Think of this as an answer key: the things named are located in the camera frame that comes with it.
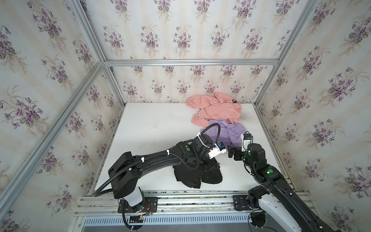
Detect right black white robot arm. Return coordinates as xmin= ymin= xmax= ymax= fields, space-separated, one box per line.
xmin=228 ymin=143 xmax=333 ymax=232

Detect black cloth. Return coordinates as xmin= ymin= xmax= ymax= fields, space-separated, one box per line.
xmin=173 ymin=165 xmax=223 ymax=189

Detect lavender purple cloth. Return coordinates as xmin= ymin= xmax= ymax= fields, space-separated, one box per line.
xmin=198 ymin=119 xmax=246 ymax=148

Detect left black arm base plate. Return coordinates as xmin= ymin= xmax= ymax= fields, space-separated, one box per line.
xmin=118 ymin=197 xmax=158 ymax=213

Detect white slotted cable duct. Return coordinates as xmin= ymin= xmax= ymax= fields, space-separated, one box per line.
xmin=83 ymin=213 xmax=251 ymax=227

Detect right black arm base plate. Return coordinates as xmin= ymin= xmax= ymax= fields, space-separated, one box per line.
xmin=232 ymin=194 xmax=260 ymax=211

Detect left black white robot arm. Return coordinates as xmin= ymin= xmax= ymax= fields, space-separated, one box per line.
xmin=95 ymin=133 xmax=226 ymax=199

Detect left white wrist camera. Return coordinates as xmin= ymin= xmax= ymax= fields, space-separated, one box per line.
xmin=207 ymin=142 xmax=227 ymax=159

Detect black looped cable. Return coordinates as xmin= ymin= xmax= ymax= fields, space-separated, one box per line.
xmin=192 ymin=123 xmax=221 ymax=172

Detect pink cloth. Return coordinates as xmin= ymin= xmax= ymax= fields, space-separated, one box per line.
xmin=186 ymin=92 xmax=242 ymax=127

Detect aluminium frame rails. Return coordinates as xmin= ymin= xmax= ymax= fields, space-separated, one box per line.
xmin=1 ymin=1 xmax=316 ymax=232

